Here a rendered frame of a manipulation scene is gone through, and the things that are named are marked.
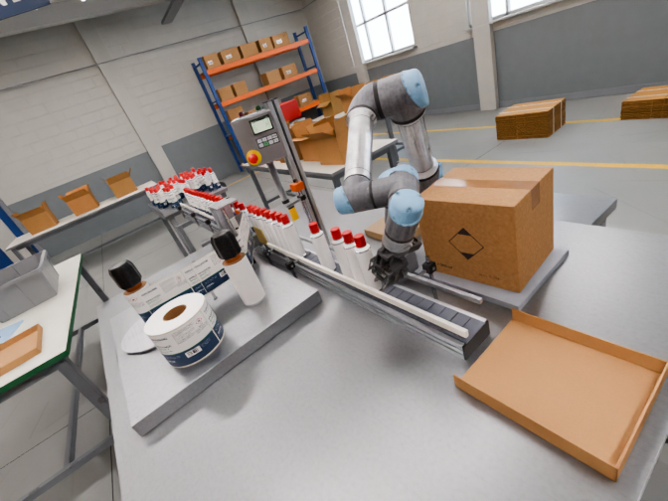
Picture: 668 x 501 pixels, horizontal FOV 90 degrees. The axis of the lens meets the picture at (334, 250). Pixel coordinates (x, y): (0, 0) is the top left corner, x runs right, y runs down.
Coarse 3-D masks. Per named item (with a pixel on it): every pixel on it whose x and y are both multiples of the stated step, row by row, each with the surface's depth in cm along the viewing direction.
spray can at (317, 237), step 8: (312, 224) 121; (312, 232) 121; (320, 232) 122; (312, 240) 122; (320, 240) 122; (320, 248) 123; (328, 248) 125; (320, 256) 125; (328, 256) 126; (328, 264) 127
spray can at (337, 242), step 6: (336, 228) 111; (336, 234) 111; (336, 240) 112; (342, 240) 112; (336, 246) 112; (342, 246) 112; (336, 252) 114; (342, 252) 113; (342, 258) 114; (342, 264) 116; (348, 264) 115; (342, 270) 118; (348, 270) 116; (348, 276) 118
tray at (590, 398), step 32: (512, 320) 88; (544, 320) 81; (512, 352) 80; (544, 352) 78; (576, 352) 76; (608, 352) 73; (640, 352) 67; (480, 384) 76; (512, 384) 74; (544, 384) 72; (576, 384) 70; (608, 384) 68; (640, 384) 66; (512, 416) 67; (544, 416) 66; (576, 416) 65; (608, 416) 63; (640, 416) 61; (576, 448) 58; (608, 448) 59
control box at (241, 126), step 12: (240, 120) 128; (240, 132) 130; (252, 132) 130; (264, 132) 131; (276, 132) 131; (240, 144) 133; (252, 144) 132; (276, 144) 133; (264, 156) 135; (276, 156) 135
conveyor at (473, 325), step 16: (288, 256) 151; (320, 272) 131; (352, 288) 115; (400, 288) 107; (384, 304) 103; (416, 304) 98; (432, 304) 96; (448, 320) 89; (464, 320) 87; (480, 320) 86
